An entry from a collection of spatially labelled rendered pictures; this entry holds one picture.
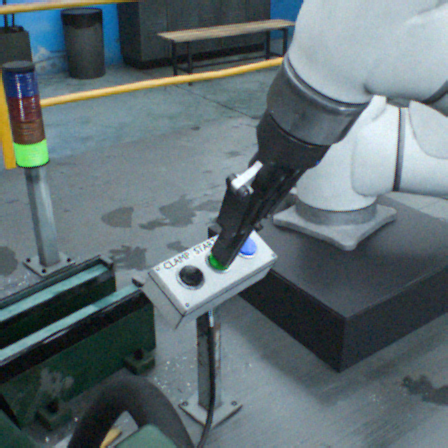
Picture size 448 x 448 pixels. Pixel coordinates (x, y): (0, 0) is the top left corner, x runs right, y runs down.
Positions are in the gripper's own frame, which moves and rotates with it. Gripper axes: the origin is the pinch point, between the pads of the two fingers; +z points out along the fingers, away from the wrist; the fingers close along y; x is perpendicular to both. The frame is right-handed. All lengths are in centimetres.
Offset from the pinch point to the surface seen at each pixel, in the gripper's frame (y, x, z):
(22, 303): 13.2, -19.2, 32.0
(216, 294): 3.3, 3.5, 4.9
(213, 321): 1.5, 4.5, 11.6
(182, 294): 7.4, 1.5, 4.6
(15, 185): -21, -72, 75
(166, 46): -351, -324, 280
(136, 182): -44, -53, 64
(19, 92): -4, -52, 21
